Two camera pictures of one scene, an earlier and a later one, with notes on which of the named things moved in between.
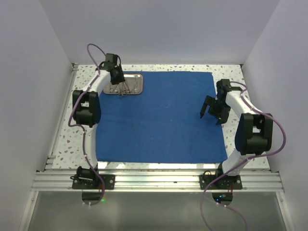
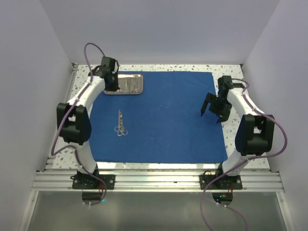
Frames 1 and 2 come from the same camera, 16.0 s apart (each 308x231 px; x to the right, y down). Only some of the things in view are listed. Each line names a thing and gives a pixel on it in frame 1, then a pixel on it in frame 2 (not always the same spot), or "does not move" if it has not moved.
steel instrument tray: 133,84 does not move
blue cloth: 163,124 does not move
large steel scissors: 124,91 to 120,127
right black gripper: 222,117 does not move
